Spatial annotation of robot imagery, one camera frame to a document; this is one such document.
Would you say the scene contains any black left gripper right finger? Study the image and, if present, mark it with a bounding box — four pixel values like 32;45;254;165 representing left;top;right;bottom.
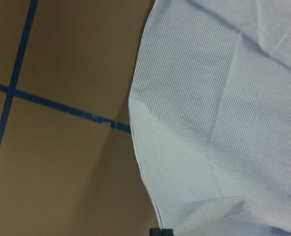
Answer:
162;229;172;236

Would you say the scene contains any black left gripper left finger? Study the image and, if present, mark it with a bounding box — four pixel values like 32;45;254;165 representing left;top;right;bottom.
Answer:
149;228;162;236

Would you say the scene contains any light blue striped shirt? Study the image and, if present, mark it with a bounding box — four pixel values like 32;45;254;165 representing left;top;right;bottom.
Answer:
129;0;291;236

